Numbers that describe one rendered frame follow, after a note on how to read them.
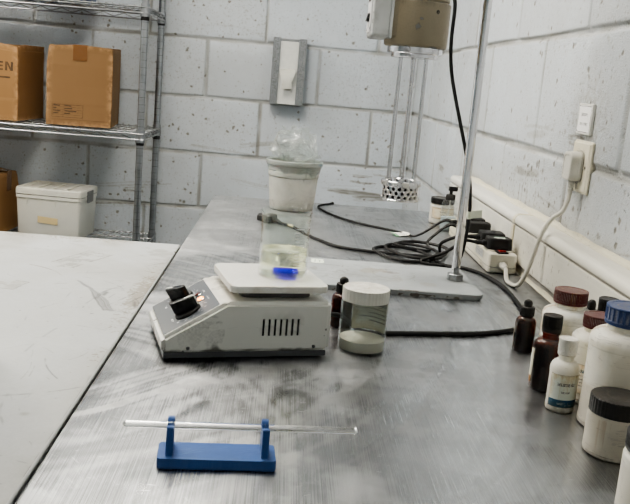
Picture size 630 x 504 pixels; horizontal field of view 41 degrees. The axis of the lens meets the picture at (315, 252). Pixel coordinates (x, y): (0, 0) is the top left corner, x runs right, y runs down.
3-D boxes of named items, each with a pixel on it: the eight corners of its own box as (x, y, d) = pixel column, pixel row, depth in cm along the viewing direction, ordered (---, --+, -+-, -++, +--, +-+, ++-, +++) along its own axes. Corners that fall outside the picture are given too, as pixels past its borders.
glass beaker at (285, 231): (281, 269, 109) (286, 204, 107) (318, 279, 105) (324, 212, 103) (241, 275, 104) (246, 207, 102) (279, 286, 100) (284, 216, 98)
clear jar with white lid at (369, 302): (374, 359, 103) (380, 296, 101) (329, 349, 105) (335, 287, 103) (391, 347, 108) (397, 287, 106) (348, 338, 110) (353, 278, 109)
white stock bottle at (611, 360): (649, 445, 84) (671, 319, 81) (574, 430, 86) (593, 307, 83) (647, 420, 90) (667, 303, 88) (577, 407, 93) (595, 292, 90)
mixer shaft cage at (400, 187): (381, 201, 139) (396, 45, 134) (377, 195, 146) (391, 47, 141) (421, 204, 139) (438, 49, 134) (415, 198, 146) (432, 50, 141)
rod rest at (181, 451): (155, 469, 70) (157, 429, 69) (158, 451, 73) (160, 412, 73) (275, 472, 71) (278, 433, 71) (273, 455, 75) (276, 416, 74)
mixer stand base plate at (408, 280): (298, 287, 135) (299, 281, 135) (297, 261, 154) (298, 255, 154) (483, 301, 136) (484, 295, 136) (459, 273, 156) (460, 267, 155)
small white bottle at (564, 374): (541, 402, 93) (551, 332, 92) (569, 404, 93) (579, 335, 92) (547, 413, 90) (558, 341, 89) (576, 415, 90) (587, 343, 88)
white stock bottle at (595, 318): (560, 387, 98) (572, 305, 96) (609, 394, 98) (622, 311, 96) (565, 404, 93) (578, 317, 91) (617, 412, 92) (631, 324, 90)
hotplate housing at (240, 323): (160, 362, 96) (163, 294, 94) (148, 327, 108) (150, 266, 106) (345, 358, 102) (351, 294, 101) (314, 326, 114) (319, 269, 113)
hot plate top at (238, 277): (230, 293, 97) (231, 286, 97) (212, 269, 108) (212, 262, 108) (330, 294, 100) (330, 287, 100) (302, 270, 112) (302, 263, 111)
